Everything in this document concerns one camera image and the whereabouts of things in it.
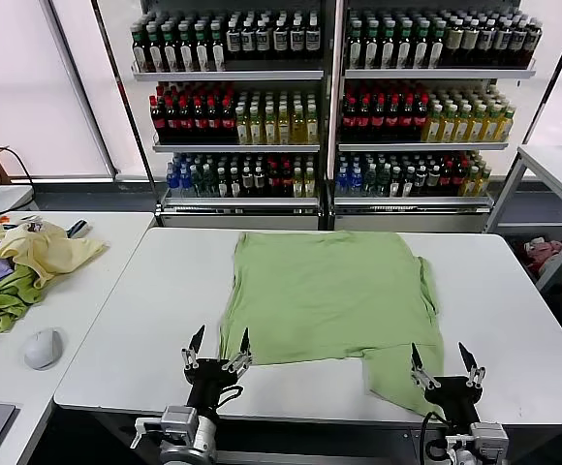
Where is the beige label dark bottle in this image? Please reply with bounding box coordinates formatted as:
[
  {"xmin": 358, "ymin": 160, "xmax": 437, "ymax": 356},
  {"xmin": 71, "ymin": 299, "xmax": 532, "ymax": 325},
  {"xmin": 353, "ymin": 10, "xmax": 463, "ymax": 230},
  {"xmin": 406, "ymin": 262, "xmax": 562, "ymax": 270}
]
[
  {"xmin": 478, "ymin": 21, "xmax": 495, "ymax": 68},
  {"xmin": 461, "ymin": 21, "xmax": 479, "ymax": 68},
  {"xmin": 511, "ymin": 21, "xmax": 527, "ymax": 68},
  {"xmin": 445, "ymin": 21, "xmax": 462, "ymax": 68},
  {"xmin": 494, "ymin": 21, "xmax": 512, "ymax": 68},
  {"xmin": 526, "ymin": 21, "xmax": 543, "ymax": 68}
]

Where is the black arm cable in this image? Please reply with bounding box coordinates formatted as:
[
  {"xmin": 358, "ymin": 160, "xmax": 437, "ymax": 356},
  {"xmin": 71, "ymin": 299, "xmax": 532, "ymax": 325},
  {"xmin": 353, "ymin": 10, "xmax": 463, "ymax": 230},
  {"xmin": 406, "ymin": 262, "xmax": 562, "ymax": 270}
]
[
  {"xmin": 215, "ymin": 385, "xmax": 244, "ymax": 406},
  {"xmin": 420, "ymin": 411, "xmax": 452, "ymax": 462}
]

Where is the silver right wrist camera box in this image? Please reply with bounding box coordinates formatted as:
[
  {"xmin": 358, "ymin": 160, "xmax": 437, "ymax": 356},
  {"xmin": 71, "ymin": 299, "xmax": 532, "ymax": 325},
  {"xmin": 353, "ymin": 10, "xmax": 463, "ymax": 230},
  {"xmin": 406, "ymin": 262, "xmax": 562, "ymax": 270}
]
[{"xmin": 469, "ymin": 421, "xmax": 510, "ymax": 450}]

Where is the crumpled green garment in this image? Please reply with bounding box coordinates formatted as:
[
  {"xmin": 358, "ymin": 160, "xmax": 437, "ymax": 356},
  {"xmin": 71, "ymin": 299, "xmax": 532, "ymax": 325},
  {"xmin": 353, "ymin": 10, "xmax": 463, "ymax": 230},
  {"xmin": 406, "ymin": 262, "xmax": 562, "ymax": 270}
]
[{"xmin": 0, "ymin": 264, "xmax": 45, "ymax": 335}]

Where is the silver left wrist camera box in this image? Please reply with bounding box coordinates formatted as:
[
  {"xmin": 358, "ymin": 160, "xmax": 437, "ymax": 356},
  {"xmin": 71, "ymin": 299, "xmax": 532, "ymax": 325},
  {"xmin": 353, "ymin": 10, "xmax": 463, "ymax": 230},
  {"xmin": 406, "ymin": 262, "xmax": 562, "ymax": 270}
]
[{"xmin": 161, "ymin": 405, "xmax": 200, "ymax": 435}]

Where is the light green printed T-shirt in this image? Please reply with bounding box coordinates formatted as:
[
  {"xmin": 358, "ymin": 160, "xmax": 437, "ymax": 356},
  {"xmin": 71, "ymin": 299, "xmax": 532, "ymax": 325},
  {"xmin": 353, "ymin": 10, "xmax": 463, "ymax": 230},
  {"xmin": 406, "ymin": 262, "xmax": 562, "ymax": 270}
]
[{"xmin": 218, "ymin": 230, "xmax": 446, "ymax": 418}]

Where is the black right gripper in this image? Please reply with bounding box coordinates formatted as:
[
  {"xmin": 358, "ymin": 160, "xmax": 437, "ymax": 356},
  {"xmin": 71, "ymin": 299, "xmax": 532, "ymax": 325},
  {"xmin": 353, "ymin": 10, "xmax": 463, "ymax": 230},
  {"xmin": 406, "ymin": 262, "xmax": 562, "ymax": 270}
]
[{"xmin": 409, "ymin": 341, "xmax": 486, "ymax": 428}]

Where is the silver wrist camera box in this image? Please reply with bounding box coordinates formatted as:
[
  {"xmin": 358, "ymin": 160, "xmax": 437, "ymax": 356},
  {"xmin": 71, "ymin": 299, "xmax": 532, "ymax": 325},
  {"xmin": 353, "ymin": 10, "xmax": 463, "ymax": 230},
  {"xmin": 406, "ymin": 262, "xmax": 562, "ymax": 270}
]
[
  {"xmin": 469, "ymin": 421, "xmax": 510, "ymax": 450},
  {"xmin": 161, "ymin": 405, "xmax": 200, "ymax": 435}
]

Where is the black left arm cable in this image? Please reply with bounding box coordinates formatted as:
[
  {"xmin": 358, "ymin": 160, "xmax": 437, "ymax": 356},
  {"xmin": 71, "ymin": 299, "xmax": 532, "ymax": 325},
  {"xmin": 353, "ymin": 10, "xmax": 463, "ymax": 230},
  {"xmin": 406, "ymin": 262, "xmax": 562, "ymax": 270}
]
[{"xmin": 215, "ymin": 385, "xmax": 244, "ymax": 406}]

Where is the pink plush toy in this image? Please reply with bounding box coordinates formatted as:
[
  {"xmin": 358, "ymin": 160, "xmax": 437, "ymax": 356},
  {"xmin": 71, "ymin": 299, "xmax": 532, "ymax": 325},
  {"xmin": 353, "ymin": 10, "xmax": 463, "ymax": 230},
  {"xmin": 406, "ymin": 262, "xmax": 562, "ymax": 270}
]
[{"xmin": 524, "ymin": 236, "xmax": 562, "ymax": 272}]

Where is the white metal rack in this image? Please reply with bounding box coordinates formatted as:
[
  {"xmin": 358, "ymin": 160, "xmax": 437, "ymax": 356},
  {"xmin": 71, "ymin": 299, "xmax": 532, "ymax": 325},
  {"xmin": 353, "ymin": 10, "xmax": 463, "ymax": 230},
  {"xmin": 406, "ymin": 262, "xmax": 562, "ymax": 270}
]
[{"xmin": 484, "ymin": 143, "xmax": 562, "ymax": 292}]

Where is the white label black bottle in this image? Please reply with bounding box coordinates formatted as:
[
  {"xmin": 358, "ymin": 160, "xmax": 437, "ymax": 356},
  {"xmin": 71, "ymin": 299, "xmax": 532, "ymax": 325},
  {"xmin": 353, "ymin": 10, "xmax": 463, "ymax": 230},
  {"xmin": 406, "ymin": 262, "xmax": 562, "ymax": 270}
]
[
  {"xmin": 240, "ymin": 17, "xmax": 257, "ymax": 62},
  {"xmin": 226, "ymin": 17, "xmax": 241, "ymax": 62},
  {"xmin": 305, "ymin": 17, "xmax": 322, "ymax": 62},
  {"xmin": 256, "ymin": 17, "xmax": 271, "ymax": 62},
  {"xmin": 289, "ymin": 17, "xmax": 306, "ymax": 62},
  {"xmin": 272, "ymin": 17, "xmax": 290, "ymax": 62}
]

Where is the metal drinks shelf unit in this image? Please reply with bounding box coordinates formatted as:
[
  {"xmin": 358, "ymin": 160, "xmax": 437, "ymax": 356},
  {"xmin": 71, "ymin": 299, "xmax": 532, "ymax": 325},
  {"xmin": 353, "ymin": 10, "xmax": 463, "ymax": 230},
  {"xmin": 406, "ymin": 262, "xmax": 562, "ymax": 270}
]
[
  {"xmin": 331, "ymin": 0, "xmax": 562, "ymax": 234},
  {"xmin": 90, "ymin": 0, "xmax": 338, "ymax": 232}
]

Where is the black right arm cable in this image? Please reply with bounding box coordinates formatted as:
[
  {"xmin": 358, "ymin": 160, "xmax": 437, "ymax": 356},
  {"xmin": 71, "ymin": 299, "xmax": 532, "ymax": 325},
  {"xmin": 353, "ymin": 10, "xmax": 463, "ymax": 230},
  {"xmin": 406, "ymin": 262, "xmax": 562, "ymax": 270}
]
[{"xmin": 420, "ymin": 411, "xmax": 452, "ymax": 462}]

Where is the green cap dark bottle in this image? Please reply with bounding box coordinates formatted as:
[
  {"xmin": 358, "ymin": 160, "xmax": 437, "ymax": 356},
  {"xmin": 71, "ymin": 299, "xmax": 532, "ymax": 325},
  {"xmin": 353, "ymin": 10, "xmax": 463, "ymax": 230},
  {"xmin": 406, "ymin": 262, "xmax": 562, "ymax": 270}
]
[
  {"xmin": 147, "ymin": 26, "xmax": 164, "ymax": 73},
  {"xmin": 347, "ymin": 22, "xmax": 363, "ymax": 69},
  {"xmin": 178, "ymin": 24, "xmax": 195, "ymax": 73},
  {"xmin": 132, "ymin": 26, "xmax": 148, "ymax": 73},
  {"xmin": 363, "ymin": 22, "xmax": 380, "ymax": 69},
  {"xmin": 163, "ymin": 26, "xmax": 179, "ymax": 73},
  {"xmin": 210, "ymin": 23, "xmax": 227, "ymax": 73},
  {"xmin": 195, "ymin": 24, "xmax": 211, "ymax": 73},
  {"xmin": 396, "ymin": 22, "xmax": 413, "ymax": 69},
  {"xmin": 380, "ymin": 22, "xmax": 396, "ymax": 69},
  {"xmin": 413, "ymin": 22, "xmax": 429, "ymax": 69},
  {"xmin": 429, "ymin": 22, "xmax": 446, "ymax": 69}
]

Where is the red cap cola bottle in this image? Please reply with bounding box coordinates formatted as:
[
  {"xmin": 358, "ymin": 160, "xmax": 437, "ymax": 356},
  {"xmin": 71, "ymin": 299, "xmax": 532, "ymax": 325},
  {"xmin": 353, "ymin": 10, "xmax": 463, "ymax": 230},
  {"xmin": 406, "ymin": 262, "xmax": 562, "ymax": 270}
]
[
  {"xmin": 206, "ymin": 95, "xmax": 221, "ymax": 143},
  {"xmin": 220, "ymin": 95, "xmax": 236, "ymax": 143},
  {"xmin": 371, "ymin": 95, "xmax": 387, "ymax": 141},
  {"xmin": 164, "ymin": 95, "xmax": 179, "ymax": 143},
  {"xmin": 192, "ymin": 95, "xmax": 207, "ymax": 143},
  {"xmin": 341, "ymin": 95, "xmax": 358, "ymax": 141},
  {"xmin": 149, "ymin": 95, "xmax": 166, "ymax": 143},
  {"xmin": 178, "ymin": 95, "xmax": 194, "ymax": 143},
  {"xmin": 357, "ymin": 95, "xmax": 372, "ymax": 141},
  {"xmin": 414, "ymin": 95, "xmax": 429, "ymax": 141},
  {"xmin": 399, "ymin": 95, "xmax": 415, "ymax": 141},
  {"xmin": 386, "ymin": 95, "xmax": 401, "ymax": 141}
]

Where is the pale yellow garment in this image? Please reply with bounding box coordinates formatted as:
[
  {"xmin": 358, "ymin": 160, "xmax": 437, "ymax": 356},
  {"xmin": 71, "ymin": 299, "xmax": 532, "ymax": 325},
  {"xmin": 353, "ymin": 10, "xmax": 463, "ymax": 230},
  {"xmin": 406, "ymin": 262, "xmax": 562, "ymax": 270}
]
[{"xmin": 0, "ymin": 218, "xmax": 110, "ymax": 291}]

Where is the black power cable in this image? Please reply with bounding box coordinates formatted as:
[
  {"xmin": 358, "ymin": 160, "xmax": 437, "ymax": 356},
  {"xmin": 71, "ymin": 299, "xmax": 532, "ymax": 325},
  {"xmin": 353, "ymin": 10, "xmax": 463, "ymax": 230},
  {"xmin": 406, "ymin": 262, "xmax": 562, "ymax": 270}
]
[{"xmin": 0, "ymin": 146, "xmax": 34, "ymax": 184}]

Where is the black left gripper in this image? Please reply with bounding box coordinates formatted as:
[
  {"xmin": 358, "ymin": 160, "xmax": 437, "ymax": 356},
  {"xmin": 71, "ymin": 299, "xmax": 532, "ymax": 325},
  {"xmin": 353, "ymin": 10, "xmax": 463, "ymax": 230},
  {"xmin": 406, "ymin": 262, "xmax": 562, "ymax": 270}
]
[{"xmin": 180, "ymin": 325, "xmax": 254, "ymax": 418}]

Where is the grey computer mouse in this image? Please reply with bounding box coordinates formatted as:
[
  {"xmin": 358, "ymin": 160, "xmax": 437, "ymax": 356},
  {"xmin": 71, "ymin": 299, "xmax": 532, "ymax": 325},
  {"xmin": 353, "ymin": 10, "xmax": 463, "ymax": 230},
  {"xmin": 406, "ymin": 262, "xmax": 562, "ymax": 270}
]
[{"xmin": 22, "ymin": 327, "xmax": 64, "ymax": 371}]

